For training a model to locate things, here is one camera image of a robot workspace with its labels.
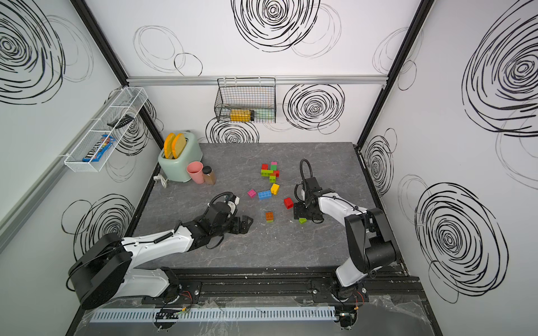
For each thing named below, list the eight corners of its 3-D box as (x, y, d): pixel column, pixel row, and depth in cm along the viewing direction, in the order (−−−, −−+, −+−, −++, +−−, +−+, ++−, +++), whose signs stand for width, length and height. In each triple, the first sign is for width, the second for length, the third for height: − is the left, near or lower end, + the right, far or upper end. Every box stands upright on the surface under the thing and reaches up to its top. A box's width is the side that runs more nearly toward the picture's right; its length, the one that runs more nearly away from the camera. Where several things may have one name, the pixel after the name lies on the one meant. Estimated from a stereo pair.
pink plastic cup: (191, 184, 105) (184, 172, 97) (194, 173, 110) (188, 161, 102) (206, 184, 105) (200, 172, 97) (208, 173, 110) (203, 161, 102)
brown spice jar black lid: (205, 185, 105) (200, 174, 98) (207, 176, 108) (203, 165, 101) (215, 185, 105) (210, 174, 98) (216, 176, 109) (212, 165, 101)
